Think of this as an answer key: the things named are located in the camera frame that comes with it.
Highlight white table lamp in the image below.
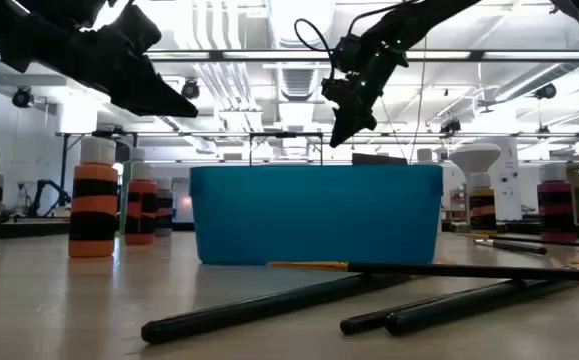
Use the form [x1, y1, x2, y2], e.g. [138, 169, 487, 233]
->
[8, 160, 39, 185]

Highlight small magenta paint bottle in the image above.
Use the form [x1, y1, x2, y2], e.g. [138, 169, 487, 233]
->
[537, 163, 578, 245]

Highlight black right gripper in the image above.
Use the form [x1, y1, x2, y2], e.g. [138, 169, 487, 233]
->
[321, 69, 385, 148]

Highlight black ceiling spotlight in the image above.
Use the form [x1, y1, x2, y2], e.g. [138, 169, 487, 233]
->
[533, 82, 559, 101]
[180, 77, 202, 101]
[438, 117, 463, 137]
[11, 85, 36, 110]

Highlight small ochre paint bottle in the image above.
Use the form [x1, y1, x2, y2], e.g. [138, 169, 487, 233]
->
[468, 172, 498, 237]

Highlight thin black paintbrush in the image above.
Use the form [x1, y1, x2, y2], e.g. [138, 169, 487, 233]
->
[267, 260, 579, 282]

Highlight small orange paint bottle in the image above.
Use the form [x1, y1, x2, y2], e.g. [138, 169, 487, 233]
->
[67, 136, 119, 259]

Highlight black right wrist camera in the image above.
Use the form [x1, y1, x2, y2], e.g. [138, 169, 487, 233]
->
[332, 33, 365, 75]

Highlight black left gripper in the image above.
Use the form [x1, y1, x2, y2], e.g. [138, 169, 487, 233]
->
[33, 4, 199, 119]

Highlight silver ceiling air duct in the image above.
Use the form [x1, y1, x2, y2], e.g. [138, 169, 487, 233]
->
[266, 0, 338, 104]

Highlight small purple paint bottle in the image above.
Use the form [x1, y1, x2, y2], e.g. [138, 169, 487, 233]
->
[154, 176, 175, 238]

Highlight dark background monitor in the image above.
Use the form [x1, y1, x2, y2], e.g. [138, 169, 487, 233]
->
[352, 152, 409, 166]

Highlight white mushroom-shaped lamp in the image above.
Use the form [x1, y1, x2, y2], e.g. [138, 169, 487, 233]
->
[448, 143, 502, 177]

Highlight black background rig frame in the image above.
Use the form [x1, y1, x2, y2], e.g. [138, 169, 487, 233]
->
[56, 127, 143, 206]
[247, 131, 325, 167]

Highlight blue plastic bin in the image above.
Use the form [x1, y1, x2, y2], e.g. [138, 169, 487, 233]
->
[189, 164, 444, 266]

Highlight small red paint bottle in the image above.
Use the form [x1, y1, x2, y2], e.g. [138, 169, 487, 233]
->
[124, 162, 159, 246]

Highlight thick black paintbrush gold ferrule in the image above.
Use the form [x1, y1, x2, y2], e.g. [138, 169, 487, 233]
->
[140, 272, 415, 346]

